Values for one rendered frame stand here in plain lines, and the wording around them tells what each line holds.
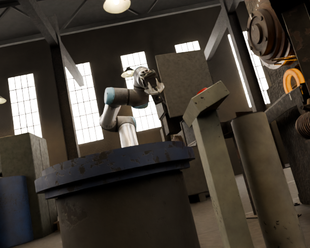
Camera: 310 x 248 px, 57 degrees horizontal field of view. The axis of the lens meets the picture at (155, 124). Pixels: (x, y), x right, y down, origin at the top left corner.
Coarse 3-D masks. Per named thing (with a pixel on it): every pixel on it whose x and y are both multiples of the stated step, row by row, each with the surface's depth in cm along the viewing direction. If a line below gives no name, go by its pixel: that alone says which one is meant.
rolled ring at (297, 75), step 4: (292, 68) 169; (288, 72) 171; (292, 72) 167; (296, 72) 164; (300, 72) 164; (284, 76) 176; (288, 76) 174; (296, 76) 163; (300, 76) 162; (284, 80) 177; (288, 80) 176; (296, 80) 164; (300, 80) 162; (304, 80) 162; (284, 84) 178; (288, 84) 177; (284, 88) 179; (288, 88) 177; (288, 92) 176
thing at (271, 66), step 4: (256, 4) 187; (288, 44) 161; (288, 48) 162; (284, 52) 166; (288, 52) 162; (292, 52) 164; (284, 56) 167; (292, 60) 171; (264, 64) 193; (268, 64) 188; (272, 64) 183; (284, 64) 176; (272, 68) 184; (276, 68) 179
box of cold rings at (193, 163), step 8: (192, 160) 396; (200, 160) 397; (192, 168) 394; (200, 168) 395; (184, 176) 391; (192, 176) 392; (200, 176) 393; (192, 184) 389; (200, 184) 390; (192, 192) 387; (200, 192) 388; (192, 200) 433; (200, 200) 386
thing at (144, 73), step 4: (144, 72) 137; (148, 72) 130; (152, 72) 128; (140, 76) 130; (144, 76) 128; (148, 76) 128; (152, 76) 128; (156, 76) 128; (140, 80) 138; (144, 80) 131; (148, 80) 129; (152, 80) 129; (144, 84) 132; (148, 84) 129; (152, 84) 130; (148, 88) 130
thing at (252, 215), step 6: (240, 114) 201; (222, 126) 227; (228, 126) 228; (222, 132) 225; (228, 132) 204; (234, 138) 209; (234, 144) 209; (240, 162) 206; (246, 180) 203; (246, 186) 203; (252, 204) 199; (246, 216) 201; (252, 216) 196
